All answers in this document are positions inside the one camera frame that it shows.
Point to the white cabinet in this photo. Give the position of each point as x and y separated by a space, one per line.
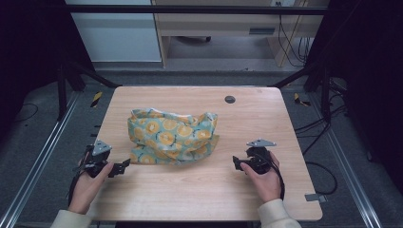
118 34

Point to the black metal frame stand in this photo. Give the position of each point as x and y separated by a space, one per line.
68 79
316 79

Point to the person's right hand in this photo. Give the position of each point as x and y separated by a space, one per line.
265 180

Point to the yellow black striped tape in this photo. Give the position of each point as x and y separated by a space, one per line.
96 98
299 100

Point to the grey table grommet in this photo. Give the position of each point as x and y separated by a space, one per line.
230 99

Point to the aluminium floor rail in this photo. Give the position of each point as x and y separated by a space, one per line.
34 161
347 164

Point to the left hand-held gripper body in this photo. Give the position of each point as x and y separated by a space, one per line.
98 155

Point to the person's left hand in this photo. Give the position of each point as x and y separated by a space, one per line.
87 186

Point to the orange-print teal cloth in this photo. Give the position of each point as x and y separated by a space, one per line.
172 136

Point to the black horizontal frame bar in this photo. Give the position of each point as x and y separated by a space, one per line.
196 9

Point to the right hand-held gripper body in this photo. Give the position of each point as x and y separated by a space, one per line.
260 156

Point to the grey metal bracket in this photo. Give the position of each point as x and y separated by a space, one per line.
315 197

